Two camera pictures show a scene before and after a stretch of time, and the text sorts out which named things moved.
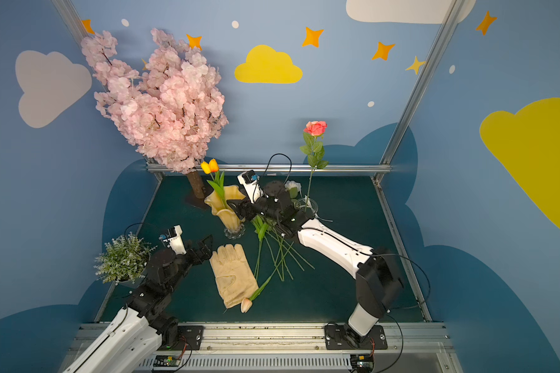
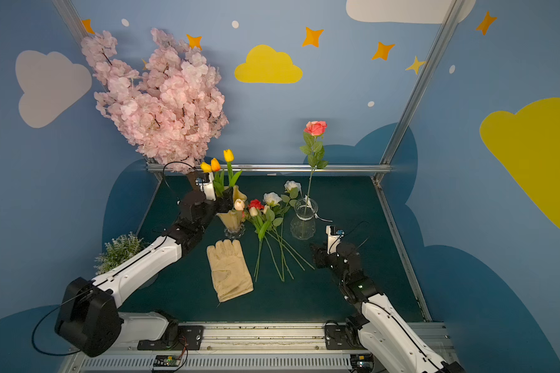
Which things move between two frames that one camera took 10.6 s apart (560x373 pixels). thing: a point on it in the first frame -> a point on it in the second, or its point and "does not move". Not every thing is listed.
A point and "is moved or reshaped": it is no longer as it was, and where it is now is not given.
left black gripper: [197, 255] -> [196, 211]
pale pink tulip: [246, 303] is moved or reshaped
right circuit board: [362, 363] does not move
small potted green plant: [124, 259] does not move
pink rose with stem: [313, 137] does not move
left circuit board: [167, 360] does not move
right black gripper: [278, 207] -> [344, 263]
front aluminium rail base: [417, 347] does not move
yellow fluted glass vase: [233, 228] does not move
